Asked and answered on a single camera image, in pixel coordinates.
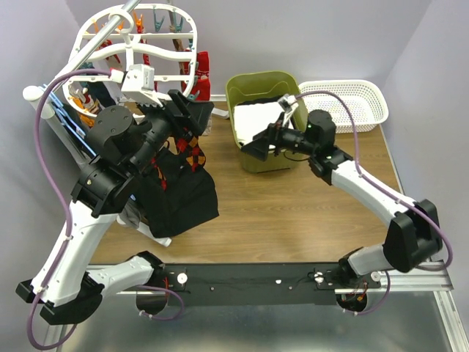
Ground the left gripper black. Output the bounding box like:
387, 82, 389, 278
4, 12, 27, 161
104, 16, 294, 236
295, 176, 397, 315
129, 88, 215, 175

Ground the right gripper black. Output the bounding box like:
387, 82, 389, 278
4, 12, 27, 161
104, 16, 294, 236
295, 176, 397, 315
240, 112, 317, 162

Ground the red sock with grey toe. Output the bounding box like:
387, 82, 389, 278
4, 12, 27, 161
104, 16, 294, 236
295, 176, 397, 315
189, 51, 211, 101

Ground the argyle sock red yellow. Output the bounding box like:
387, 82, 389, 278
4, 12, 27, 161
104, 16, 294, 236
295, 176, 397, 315
150, 156, 169, 191
171, 128, 207, 173

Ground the white round sock hanger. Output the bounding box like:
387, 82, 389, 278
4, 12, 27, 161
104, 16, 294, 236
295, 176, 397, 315
60, 1, 198, 105

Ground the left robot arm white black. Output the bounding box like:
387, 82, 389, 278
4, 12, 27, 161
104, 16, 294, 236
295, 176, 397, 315
16, 90, 218, 326

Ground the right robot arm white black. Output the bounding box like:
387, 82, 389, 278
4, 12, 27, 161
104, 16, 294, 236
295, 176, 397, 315
241, 110, 443, 287

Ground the white folded cloth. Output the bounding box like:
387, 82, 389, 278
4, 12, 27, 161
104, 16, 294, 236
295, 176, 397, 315
232, 102, 284, 146

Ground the green plastic bin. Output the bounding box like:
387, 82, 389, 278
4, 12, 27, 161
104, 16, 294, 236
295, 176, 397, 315
226, 71, 306, 173

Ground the black garment pile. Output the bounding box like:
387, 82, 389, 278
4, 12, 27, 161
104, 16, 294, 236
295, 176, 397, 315
135, 148, 219, 238

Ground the white perforated basket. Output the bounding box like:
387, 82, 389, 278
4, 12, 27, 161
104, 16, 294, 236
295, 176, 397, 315
299, 79, 389, 133

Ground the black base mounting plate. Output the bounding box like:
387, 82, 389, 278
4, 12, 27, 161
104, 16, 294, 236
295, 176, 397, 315
161, 262, 381, 307

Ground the white drying rack stand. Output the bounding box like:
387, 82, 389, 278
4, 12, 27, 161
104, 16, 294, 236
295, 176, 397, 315
22, 0, 173, 247

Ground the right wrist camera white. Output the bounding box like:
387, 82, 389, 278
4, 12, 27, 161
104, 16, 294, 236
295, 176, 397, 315
277, 94, 298, 127

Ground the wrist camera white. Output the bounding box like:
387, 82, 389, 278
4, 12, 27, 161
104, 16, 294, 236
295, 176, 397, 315
277, 94, 298, 127
110, 64, 163, 107

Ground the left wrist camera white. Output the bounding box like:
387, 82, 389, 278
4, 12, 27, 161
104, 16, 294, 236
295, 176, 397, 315
110, 64, 163, 107

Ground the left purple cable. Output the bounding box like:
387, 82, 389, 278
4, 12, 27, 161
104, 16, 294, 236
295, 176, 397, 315
27, 69, 113, 349

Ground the purple cable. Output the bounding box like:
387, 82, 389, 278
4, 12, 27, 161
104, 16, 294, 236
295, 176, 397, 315
295, 89, 454, 272
27, 69, 113, 349

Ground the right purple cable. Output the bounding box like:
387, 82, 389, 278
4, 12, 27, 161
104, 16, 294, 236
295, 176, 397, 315
295, 89, 454, 272

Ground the aluminium frame rail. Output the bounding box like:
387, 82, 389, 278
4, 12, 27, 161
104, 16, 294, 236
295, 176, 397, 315
62, 263, 468, 351

